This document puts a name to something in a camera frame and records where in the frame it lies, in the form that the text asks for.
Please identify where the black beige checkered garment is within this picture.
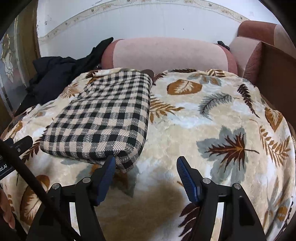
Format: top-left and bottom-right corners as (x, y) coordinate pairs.
(40, 69), (152, 172)

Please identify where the black clothing pile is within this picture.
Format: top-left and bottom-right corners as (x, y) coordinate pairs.
(14, 37), (113, 116)

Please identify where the person left hand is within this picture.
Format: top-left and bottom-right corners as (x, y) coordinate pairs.
(1, 189), (15, 230)

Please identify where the leaf pattern plush blanket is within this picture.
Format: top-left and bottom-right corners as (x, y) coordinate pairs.
(2, 68), (295, 240)

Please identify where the wooden glass cabinet door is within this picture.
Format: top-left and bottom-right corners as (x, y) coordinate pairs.
(1, 1), (40, 133)

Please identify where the large pink bolster pillow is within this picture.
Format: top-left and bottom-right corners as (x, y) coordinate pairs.
(101, 37), (238, 74)

